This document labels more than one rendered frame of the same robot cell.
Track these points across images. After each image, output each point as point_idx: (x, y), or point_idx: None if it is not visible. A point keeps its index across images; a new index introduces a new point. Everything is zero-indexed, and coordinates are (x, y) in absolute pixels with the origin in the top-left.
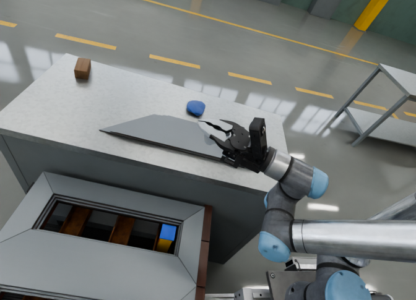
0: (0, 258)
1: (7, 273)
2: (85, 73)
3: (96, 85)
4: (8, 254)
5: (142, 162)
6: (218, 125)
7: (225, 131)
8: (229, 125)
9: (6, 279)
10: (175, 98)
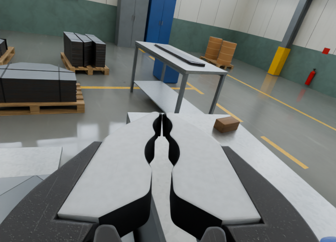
0: (25, 187)
1: (8, 198)
2: (222, 126)
3: (223, 140)
4: (29, 190)
5: (162, 228)
6: (182, 148)
7: (172, 195)
8: (237, 194)
9: (0, 201)
10: (311, 214)
